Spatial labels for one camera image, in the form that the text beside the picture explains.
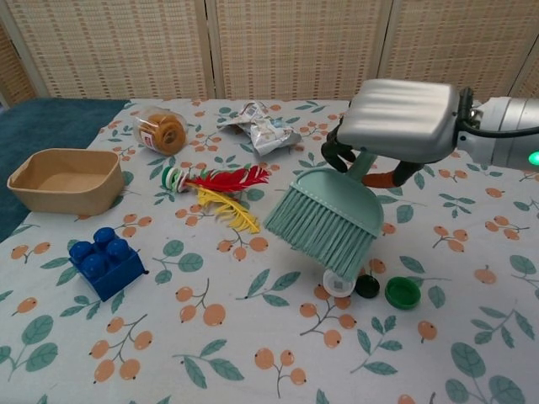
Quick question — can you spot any red yellow feather shuttlecock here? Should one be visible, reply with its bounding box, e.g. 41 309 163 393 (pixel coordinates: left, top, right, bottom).
161 164 270 234

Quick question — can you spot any crumpled silver snack wrapper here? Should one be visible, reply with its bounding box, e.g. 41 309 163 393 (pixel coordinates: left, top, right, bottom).
216 100 304 157

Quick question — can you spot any floral fruit print tablecloth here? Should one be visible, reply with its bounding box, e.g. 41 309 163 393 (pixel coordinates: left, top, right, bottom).
0 98 539 404

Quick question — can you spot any woven folding screen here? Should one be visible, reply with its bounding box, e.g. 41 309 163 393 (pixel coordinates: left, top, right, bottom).
0 0 539 106

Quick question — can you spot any beige rectangular tray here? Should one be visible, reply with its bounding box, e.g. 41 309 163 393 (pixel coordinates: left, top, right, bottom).
7 147 125 215

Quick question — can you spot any white bottle cap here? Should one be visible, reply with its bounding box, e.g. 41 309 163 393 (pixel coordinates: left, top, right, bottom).
323 268 355 298

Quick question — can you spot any plastic jar with cookies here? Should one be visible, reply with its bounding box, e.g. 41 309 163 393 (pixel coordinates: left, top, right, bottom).
133 105 189 157

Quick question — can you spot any black bottle cap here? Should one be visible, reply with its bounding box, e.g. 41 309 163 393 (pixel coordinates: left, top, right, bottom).
355 273 381 299

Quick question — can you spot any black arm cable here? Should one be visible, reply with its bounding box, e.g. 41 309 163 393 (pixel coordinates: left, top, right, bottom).
458 87 539 139

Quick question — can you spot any blue toy building block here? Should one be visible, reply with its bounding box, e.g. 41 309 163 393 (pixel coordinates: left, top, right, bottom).
68 226 147 303

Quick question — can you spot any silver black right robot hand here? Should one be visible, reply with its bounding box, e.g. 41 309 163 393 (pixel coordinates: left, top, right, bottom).
322 78 460 189

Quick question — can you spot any green bottle cap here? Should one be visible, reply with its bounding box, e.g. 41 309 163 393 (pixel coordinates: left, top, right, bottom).
385 276 422 309

